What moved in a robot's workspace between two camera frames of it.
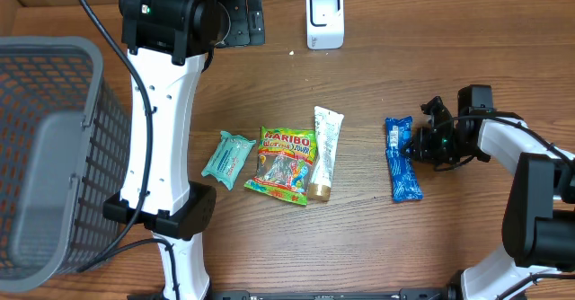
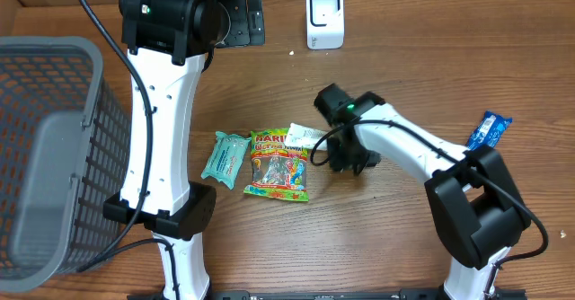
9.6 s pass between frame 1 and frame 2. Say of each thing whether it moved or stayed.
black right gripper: moved
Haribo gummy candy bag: moved
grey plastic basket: stayed
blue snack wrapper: moved
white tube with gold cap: moved
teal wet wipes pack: stayed
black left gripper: stayed
